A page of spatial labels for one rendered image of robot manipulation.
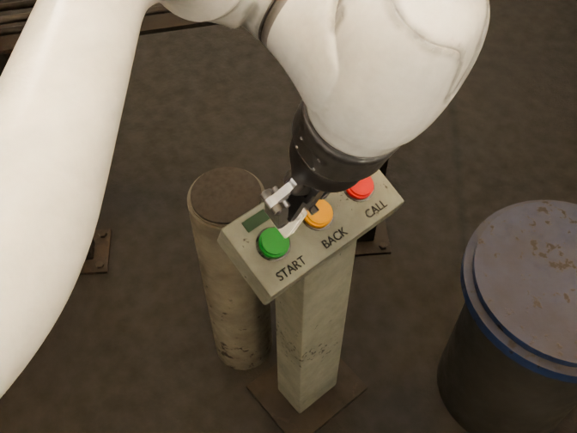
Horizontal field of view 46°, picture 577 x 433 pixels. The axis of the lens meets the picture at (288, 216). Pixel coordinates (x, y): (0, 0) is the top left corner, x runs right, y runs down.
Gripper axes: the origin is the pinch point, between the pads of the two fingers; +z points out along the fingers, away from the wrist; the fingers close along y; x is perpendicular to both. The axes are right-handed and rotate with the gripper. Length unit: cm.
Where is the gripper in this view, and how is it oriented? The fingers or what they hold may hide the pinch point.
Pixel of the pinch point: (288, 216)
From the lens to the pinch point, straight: 78.4
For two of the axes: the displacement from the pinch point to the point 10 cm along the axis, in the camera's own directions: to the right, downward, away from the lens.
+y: -7.7, 5.1, -3.7
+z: -2.2, 3.4, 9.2
